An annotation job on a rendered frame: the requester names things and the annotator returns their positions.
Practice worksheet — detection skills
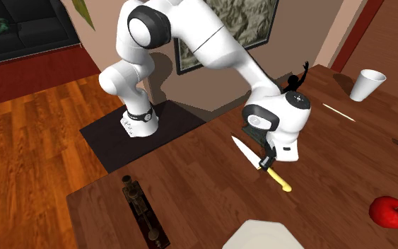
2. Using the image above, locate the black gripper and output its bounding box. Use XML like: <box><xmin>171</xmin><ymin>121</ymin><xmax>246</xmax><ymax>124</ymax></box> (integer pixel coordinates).
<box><xmin>242</xmin><ymin>124</ymin><xmax>277</xmax><ymax>171</ymax></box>

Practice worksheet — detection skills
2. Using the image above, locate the brown wooden table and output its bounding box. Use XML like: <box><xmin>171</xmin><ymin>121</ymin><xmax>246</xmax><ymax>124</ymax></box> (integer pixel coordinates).
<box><xmin>65</xmin><ymin>64</ymin><xmax>398</xmax><ymax>249</ymax></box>

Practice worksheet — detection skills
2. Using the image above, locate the white plate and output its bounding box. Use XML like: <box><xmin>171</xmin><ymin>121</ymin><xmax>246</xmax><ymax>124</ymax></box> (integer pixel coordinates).
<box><xmin>221</xmin><ymin>219</ymin><xmax>305</xmax><ymax>249</ymax></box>

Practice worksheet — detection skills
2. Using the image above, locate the pale thin stick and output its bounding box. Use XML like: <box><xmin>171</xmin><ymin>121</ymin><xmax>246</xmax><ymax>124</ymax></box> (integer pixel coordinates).
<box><xmin>322</xmin><ymin>103</ymin><xmax>356</xmax><ymax>122</ymax></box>

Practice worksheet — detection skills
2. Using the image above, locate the white cup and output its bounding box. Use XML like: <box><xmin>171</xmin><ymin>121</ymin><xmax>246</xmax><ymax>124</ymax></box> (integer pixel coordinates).
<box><xmin>349</xmin><ymin>69</ymin><xmax>387</xmax><ymax>103</ymax></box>

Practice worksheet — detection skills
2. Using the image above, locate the brass device on dark base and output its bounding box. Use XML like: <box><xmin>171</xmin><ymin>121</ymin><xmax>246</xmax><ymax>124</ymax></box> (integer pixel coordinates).
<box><xmin>121</xmin><ymin>174</ymin><xmax>172</xmax><ymax>249</ymax></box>

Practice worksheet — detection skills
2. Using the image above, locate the red apple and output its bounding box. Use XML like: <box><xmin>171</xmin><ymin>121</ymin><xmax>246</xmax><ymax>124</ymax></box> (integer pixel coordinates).
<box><xmin>368</xmin><ymin>195</ymin><xmax>398</xmax><ymax>229</ymax></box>

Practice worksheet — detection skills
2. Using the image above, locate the black robot stand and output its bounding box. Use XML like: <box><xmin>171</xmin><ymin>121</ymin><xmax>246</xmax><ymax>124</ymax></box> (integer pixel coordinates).
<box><xmin>79</xmin><ymin>99</ymin><xmax>206</xmax><ymax>174</ymax></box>

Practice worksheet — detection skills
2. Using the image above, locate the green plant leaf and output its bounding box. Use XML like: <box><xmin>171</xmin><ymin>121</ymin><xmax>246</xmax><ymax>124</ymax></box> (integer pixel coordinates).
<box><xmin>71</xmin><ymin>0</ymin><xmax>96</xmax><ymax>32</ymax></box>

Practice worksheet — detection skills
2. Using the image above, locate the black sofa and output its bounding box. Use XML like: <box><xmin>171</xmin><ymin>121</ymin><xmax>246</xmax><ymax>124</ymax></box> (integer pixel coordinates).
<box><xmin>0</xmin><ymin>0</ymin><xmax>81</xmax><ymax>68</ymax></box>

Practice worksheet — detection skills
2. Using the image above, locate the white knife with yellow handle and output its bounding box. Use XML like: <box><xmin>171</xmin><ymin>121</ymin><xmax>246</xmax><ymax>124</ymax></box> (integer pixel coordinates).
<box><xmin>230</xmin><ymin>134</ymin><xmax>293</xmax><ymax>193</ymax></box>

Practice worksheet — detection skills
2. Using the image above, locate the framed wall picture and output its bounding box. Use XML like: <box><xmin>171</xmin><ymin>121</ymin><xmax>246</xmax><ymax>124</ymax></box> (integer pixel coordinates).
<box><xmin>173</xmin><ymin>0</ymin><xmax>280</xmax><ymax>76</ymax></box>

